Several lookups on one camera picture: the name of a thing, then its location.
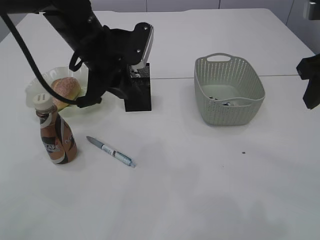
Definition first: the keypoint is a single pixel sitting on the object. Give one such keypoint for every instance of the small paper ball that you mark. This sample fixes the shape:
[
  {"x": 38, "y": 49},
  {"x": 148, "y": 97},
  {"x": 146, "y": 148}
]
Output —
[{"x": 213, "y": 98}]

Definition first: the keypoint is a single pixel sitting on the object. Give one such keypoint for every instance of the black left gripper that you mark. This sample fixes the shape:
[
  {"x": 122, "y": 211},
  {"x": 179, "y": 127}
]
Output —
[{"x": 103, "y": 51}]

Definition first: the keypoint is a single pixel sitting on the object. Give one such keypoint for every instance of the grey blue ballpoint pen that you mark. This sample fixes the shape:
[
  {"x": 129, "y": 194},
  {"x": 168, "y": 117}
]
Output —
[{"x": 112, "y": 152}]

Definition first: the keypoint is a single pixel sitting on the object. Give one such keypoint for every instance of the green wavy glass plate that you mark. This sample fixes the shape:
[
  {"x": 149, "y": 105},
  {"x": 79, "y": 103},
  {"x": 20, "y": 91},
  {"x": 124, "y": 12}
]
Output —
[{"x": 34, "y": 88}]

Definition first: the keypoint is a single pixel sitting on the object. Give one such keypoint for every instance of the black mesh pen holder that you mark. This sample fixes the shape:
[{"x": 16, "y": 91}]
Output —
[{"x": 139, "y": 98}]

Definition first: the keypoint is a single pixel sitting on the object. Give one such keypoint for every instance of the sugared bread bun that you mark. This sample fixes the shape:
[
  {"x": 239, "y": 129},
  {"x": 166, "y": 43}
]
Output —
[{"x": 67, "y": 87}]

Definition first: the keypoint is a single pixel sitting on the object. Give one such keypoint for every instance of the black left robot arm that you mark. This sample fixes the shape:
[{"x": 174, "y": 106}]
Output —
[{"x": 63, "y": 15}]

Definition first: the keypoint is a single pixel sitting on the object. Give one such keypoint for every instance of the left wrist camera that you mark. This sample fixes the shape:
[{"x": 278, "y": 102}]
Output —
[{"x": 140, "y": 44}]

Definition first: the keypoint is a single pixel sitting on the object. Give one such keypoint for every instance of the brown Nescafe coffee bottle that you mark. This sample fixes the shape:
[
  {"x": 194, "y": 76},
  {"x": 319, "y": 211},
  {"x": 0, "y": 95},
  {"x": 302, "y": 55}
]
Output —
[{"x": 55, "y": 133}]

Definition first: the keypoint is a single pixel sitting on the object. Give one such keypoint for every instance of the pale green plastic basket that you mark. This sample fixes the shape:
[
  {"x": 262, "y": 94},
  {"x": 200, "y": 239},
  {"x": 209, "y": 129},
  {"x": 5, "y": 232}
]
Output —
[{"x": 232, "y": 79}]

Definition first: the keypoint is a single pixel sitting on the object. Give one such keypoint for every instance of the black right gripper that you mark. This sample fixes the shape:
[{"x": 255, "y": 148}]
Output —
[{"x": 309, "y": 69}]

